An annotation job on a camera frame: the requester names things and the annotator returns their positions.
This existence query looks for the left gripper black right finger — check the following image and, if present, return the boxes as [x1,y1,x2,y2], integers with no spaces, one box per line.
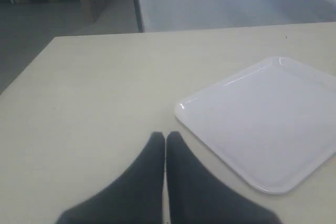
[166,132,281,223]

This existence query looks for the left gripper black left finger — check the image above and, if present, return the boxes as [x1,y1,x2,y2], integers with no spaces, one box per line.
[57,132,165,223]

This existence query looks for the white square plastic tray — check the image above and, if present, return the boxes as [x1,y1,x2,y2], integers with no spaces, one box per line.
[174,57,335,194]

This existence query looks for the black metal frame post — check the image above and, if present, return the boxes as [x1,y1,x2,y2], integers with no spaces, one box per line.
[125,0,144,33]

